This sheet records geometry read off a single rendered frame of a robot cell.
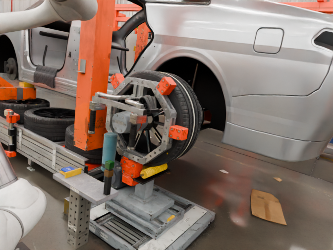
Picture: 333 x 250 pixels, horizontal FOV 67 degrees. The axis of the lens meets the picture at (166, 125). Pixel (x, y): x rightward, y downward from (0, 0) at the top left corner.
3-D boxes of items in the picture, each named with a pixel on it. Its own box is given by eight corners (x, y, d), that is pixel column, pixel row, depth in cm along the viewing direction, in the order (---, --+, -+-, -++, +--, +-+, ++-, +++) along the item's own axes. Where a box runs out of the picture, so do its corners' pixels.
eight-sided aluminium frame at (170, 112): (168, 170, 163) (181, 86, 151) (162, 173, 158) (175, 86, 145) (109, 146, 192) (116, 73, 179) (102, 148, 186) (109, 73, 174)
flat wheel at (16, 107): (30, 110, 386) (30, 94, 381) (59, 120, 356) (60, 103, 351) (-18, 114, 329) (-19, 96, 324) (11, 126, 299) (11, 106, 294)
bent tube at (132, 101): (160, 107, 154) (163, 90, 151) (140, 109, 138) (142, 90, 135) (138, 101, 163) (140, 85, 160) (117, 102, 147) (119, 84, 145)
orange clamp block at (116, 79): (128, 84, 176) (122, 73, 178) (119, 83, 170) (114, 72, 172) (122, 90, 180) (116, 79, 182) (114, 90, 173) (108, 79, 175)
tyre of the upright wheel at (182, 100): (221, 122, 166) (163, 53, 185) (205, 126, 147) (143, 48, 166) (162, 176, 199) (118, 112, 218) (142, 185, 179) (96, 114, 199)
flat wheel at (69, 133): (140, 150, 283) (143, 130, 278) (111, 170, 221) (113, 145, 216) (90, 137, 301) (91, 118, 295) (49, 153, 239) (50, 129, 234)
